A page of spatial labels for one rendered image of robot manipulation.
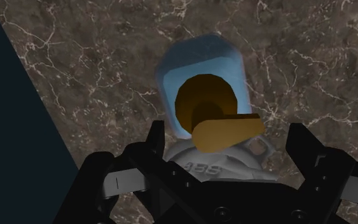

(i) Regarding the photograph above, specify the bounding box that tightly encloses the grey metal tool with hole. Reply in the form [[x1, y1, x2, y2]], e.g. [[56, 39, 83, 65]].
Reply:
[[163, 134, 279, 184]]

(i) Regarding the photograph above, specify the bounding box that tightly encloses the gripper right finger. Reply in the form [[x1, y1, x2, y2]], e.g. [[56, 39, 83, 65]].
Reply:
[[285, 122, 358, 224]]

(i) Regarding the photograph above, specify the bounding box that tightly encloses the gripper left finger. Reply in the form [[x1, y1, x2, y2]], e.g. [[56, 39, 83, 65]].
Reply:
[[52, 120, 205, 224]]

